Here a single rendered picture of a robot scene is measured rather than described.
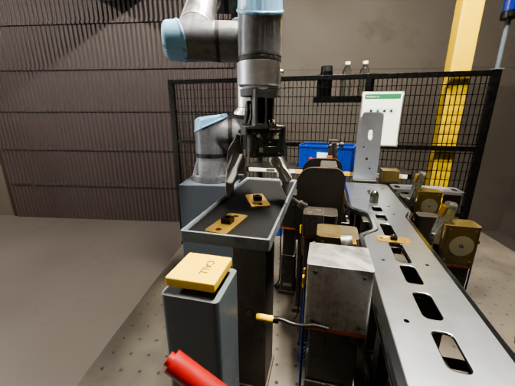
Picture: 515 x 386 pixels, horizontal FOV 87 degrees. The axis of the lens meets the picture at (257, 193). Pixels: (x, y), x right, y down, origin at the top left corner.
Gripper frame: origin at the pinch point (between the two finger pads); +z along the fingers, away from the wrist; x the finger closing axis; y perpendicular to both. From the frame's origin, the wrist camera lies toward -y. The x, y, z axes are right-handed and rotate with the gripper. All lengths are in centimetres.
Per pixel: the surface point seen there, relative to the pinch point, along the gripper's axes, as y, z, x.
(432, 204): -32, 18, 75
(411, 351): 26.4, 17.7, 17.8
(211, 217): 7.6, 1.7, -9.7
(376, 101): -95, -22, 88
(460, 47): -82, -49, 125
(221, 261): 23.0, 1.7, -9.0
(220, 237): 16.5, 1.5, -8.8
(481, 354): 28.7, 17.7, 27.5
